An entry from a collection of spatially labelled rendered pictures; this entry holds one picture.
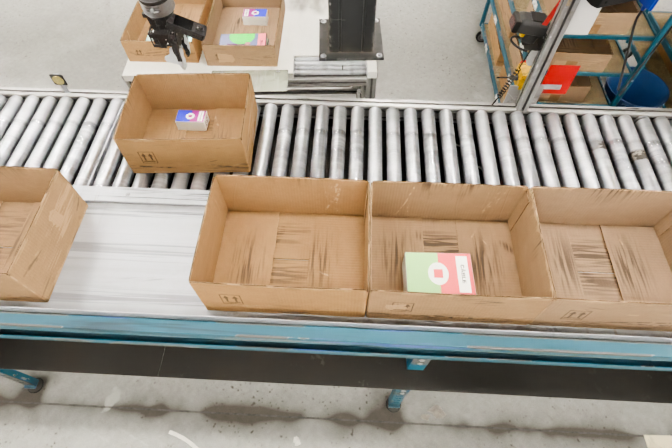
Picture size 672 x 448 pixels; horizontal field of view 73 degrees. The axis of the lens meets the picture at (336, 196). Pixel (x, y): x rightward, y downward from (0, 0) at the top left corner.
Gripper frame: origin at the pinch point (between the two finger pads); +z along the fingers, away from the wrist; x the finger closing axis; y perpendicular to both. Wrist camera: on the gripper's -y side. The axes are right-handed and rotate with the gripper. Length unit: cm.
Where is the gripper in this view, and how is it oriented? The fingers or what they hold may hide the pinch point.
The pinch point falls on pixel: (187, 60)
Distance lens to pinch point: 162.3
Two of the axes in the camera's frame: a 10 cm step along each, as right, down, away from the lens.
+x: -0.5, 8.8, -4.6
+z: 0.1, 4.7, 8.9
